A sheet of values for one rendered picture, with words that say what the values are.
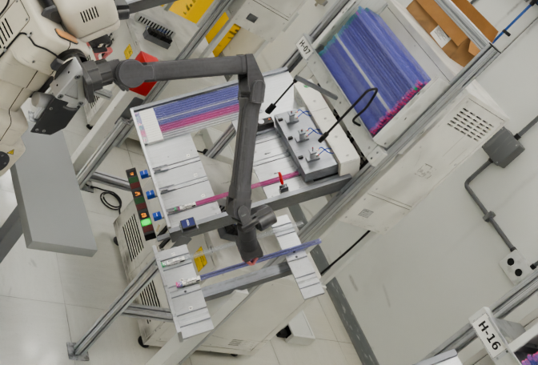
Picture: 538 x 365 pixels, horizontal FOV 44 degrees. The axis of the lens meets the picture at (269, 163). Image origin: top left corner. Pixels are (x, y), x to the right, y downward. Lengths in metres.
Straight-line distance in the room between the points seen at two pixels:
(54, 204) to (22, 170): 0.16
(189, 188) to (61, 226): 0.51
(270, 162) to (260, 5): 1.32
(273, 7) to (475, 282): 1.86
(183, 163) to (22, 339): 0.91
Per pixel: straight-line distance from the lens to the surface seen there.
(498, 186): 3.90
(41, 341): 2.84
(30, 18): 1.93
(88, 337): 2.80
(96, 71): 1.86
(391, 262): 4.17
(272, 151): 2.64
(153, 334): 2.96
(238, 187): 2.03
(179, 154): 2.68
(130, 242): 3.23
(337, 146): 2.55
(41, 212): 2.34
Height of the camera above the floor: 2.06
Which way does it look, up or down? 24 degrees down
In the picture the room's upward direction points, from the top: 43 degrees clockwise
